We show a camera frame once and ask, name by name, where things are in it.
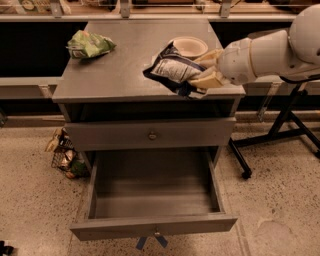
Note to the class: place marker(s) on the grey wooden drawer cabinet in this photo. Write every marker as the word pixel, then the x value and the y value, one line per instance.
pixel 113 88

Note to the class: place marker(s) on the black stand with tray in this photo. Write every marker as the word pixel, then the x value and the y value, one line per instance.
pixel 286 125

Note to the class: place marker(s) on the metal rail shelf background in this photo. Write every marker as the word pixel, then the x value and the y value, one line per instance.
pixel 212 10

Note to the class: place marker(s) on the closed grey top drawer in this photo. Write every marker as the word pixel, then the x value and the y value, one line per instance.
pixel 96 136

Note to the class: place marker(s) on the white paper bowl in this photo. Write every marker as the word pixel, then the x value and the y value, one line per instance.
pixel 190 47

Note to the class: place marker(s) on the open grey middle drawer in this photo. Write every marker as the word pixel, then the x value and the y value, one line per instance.
pixel 153 192

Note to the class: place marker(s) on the green chip bag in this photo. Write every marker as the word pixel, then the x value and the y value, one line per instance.
pixel 84 45

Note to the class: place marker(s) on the blue chip bag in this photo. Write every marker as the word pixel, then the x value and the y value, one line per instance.
pixel 174 71

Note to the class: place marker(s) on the wire basket with snacks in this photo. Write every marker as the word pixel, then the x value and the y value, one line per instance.
pixel 65 157

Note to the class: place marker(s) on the black object floor corner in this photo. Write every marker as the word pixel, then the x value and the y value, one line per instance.
pixel 5 250

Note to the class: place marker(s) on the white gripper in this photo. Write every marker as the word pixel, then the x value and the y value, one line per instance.
pixel 234 61

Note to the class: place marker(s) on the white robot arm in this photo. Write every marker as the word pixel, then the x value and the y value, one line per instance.
pixel 291 53

